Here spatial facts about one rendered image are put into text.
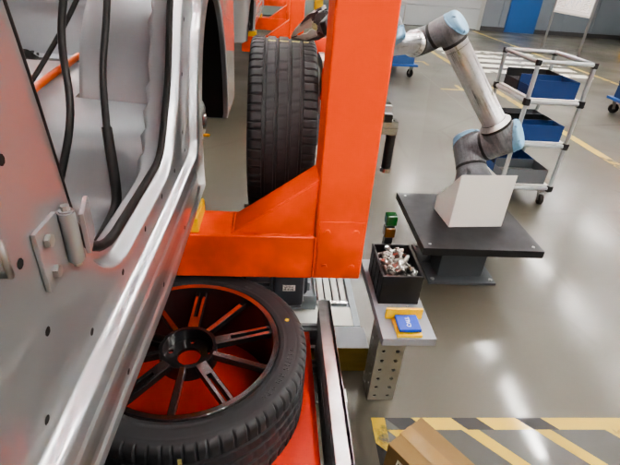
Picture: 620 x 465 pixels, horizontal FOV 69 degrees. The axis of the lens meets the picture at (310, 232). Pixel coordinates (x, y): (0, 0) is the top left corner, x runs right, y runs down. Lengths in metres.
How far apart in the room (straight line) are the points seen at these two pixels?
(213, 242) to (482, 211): 1.49
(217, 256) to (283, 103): 0.54
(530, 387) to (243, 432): 1.33
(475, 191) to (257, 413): 1.63
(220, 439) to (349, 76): 0.93
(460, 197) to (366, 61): 1.27
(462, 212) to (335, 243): 1.11
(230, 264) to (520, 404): 1.26
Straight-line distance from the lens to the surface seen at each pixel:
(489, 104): 2.32
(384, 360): 1.70
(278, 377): 1.21
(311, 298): 1.99
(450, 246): 2.25
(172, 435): 1.13
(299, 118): 1.52
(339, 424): 1.28
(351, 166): 1.31
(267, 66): 1.58
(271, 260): 1.45
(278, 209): 1.37
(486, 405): 1.98
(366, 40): 1.22
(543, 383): 2.17
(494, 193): 2.43
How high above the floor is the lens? 1.41
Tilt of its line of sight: 31 degrees down
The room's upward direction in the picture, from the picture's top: 5 degrees clockwise
